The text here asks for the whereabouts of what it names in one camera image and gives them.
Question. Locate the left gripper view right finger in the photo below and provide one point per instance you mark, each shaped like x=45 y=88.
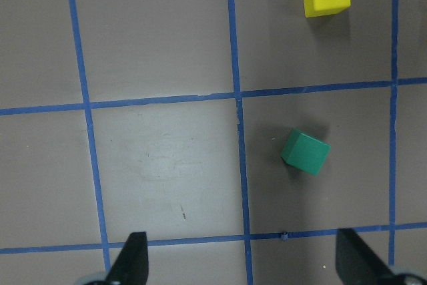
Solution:
x=357 y=264

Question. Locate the green block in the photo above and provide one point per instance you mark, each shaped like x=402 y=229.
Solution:
x=305 y=152

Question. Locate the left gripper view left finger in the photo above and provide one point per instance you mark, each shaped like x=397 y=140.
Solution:
x=130 y=266

